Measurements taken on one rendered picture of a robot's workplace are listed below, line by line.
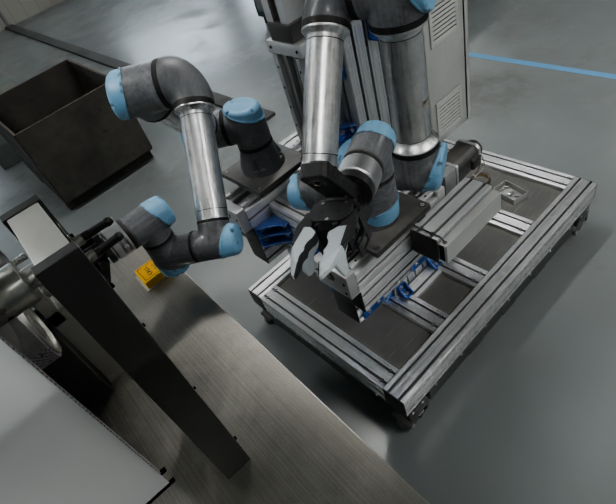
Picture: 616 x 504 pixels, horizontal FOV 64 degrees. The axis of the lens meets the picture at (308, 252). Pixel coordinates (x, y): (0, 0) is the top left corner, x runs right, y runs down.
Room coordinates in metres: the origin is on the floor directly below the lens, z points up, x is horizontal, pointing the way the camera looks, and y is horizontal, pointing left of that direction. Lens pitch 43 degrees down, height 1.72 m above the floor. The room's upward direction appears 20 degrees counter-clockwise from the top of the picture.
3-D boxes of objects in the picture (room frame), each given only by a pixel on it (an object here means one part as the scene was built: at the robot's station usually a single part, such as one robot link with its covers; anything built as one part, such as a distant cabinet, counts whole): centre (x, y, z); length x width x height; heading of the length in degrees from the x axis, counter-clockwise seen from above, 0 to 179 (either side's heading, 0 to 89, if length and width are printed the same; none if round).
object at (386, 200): (0.75, -0.15, 1.12); 0.11 x 0.08 x 0.11; 55
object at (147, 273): (1.00, 0.40, 0.91); 0.07 x 0.07 x 0.02; 27
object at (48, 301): (0.74, 0.48, 1.05); 0.06 x 0.05 x 0.31; 117
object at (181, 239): (0.93, 0.30, 1.01); 0.11 x 0.08 x 0.11; 76
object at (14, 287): (0.54, 0.40, 1.33); 0.06 x 0.06 x 0.06; 27
